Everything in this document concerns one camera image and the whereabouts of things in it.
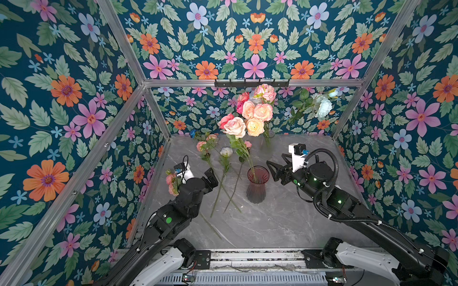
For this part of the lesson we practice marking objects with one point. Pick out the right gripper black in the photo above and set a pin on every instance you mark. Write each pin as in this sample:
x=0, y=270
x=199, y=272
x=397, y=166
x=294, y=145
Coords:
x=284, y=172

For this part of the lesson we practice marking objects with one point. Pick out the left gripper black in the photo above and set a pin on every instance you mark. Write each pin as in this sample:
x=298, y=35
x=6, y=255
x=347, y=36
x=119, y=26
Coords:
x=212, y=180

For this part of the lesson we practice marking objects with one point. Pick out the purple ribbed glass vase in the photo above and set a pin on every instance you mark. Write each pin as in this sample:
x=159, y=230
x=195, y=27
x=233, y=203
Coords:
x=258, y=176

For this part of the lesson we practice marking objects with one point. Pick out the white rose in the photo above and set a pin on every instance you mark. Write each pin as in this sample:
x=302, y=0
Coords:
x=224, y=160

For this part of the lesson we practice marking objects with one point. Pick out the clear glass vase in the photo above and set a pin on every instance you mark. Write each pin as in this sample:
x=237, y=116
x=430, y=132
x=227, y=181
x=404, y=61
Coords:
x=268, y=136

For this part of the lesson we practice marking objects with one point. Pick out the small pink rose stem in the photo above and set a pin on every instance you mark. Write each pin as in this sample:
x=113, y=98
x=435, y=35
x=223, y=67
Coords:
x=242, y=149

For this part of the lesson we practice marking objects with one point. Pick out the cream peony bunch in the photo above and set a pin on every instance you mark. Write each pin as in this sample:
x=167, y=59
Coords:
x=255, y=127

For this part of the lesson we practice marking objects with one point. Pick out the cream pink large rose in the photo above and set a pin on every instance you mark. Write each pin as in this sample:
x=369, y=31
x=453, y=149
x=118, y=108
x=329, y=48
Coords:
x=248, y=109

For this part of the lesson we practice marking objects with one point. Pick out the coral pink rose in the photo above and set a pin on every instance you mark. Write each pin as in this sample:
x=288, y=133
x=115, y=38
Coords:
x=241, y=100

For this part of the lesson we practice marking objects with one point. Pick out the white flower spray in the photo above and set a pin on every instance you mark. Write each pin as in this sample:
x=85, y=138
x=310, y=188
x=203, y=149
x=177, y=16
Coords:
x=318, y=105

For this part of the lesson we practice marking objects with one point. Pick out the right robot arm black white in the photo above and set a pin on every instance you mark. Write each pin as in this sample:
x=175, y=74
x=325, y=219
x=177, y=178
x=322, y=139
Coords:
x=406, y=263

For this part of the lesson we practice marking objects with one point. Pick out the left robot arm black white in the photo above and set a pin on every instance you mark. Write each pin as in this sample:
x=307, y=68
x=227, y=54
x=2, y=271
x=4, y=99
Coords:
x=158, y=253

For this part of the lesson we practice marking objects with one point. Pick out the pink rosebud spray stem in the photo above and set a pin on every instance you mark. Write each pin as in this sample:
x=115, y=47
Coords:
x=206, y=143

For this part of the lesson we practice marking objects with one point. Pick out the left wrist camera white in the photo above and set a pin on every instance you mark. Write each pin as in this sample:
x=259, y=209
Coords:
x=183, y=172

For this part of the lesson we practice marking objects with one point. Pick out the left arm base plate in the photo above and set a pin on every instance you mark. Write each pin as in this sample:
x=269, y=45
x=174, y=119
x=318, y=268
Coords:
x=202, y=260

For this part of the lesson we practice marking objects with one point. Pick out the aluminium front rail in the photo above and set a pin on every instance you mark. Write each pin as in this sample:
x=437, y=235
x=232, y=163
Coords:
x=261, y=259

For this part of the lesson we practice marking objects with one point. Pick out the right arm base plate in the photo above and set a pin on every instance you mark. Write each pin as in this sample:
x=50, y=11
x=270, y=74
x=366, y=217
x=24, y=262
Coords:
x=322, y=257

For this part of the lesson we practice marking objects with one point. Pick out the metal hook rail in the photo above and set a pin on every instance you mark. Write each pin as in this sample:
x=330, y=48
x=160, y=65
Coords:
x=252, y=83

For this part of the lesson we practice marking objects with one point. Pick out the white vented cable duct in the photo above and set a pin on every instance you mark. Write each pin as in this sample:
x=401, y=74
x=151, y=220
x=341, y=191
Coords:
x=245, y=279

